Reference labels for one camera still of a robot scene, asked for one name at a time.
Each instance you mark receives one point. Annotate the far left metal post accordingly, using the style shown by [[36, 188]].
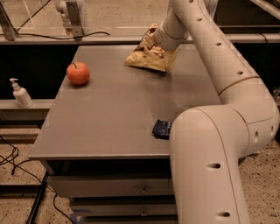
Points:
[[9, 31]]

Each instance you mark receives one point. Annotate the brown chip bag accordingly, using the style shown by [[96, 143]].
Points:
[[148, 54]]

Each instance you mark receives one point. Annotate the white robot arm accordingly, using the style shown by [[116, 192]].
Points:
[[206, 142]]

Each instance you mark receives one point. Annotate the white pump bottle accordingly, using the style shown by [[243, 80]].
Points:
[[21, 94]]

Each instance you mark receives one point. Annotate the grey drawer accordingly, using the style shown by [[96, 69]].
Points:
[[110, 186], [142, 208]]

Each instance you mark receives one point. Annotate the blue rxbar wrapper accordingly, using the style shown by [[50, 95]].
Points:
[[162, 129]]

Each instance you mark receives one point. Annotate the lower grey drawer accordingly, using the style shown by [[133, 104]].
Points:
[[142, 208]]

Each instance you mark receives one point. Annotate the upper grey drawer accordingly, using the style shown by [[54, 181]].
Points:
[[110, 186]]

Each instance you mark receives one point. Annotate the grey drawer cabinet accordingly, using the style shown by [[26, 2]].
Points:
[[105, 127]]

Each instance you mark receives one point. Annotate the left metal bracket post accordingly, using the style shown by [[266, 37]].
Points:
[[70, 12]]

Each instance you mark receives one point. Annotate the red apple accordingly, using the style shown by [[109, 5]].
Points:
[[78, 73]]

